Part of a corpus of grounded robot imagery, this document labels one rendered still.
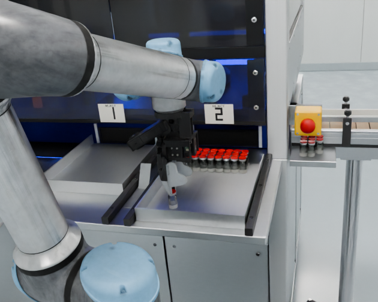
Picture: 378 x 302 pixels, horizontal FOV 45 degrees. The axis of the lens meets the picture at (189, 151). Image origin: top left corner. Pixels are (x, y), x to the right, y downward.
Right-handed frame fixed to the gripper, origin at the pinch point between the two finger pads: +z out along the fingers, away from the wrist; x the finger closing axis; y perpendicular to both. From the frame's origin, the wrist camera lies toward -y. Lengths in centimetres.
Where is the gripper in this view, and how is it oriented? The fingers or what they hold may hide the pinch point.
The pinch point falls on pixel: (169, 188)
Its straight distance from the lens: 110.9
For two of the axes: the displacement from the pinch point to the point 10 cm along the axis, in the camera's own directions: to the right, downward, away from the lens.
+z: 0.8, 9.2, 3.8
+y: 9.6, 0.3, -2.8
